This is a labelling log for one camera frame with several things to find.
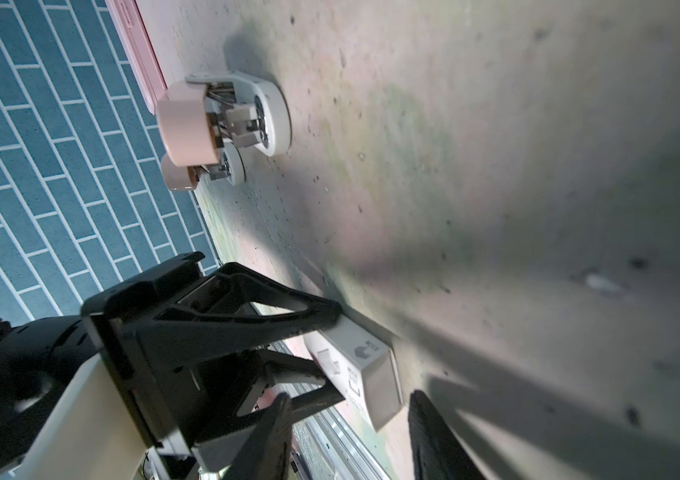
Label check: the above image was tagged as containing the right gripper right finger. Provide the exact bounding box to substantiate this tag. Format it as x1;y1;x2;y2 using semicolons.
408;390;485;480

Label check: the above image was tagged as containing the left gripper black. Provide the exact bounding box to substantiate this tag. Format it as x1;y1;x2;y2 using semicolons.
80;251;347;480

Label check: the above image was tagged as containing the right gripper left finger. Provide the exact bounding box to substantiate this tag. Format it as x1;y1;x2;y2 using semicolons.
223;393;293;480

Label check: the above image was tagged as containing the white staple box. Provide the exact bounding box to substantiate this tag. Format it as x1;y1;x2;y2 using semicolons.
304;315;404;431

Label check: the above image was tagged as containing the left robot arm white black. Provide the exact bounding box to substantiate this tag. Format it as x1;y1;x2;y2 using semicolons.
0;252;341;479

